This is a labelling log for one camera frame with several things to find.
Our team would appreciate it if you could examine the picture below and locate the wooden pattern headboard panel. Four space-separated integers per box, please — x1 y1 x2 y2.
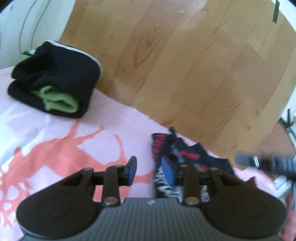
60 1 295 158

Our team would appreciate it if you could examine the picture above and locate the grey wall cable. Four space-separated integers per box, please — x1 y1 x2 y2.
18 0 53 55

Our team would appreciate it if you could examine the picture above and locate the black red printed garment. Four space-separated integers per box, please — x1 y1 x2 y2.
152 127 234 201

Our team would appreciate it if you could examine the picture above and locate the pink deer print bedsheet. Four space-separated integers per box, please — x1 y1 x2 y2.
1 68 166 240

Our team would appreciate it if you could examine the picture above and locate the brown cushion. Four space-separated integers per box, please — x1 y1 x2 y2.
257 123 295 157

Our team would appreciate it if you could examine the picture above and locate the folded black green garment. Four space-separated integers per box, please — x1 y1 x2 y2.
8 40 102 118

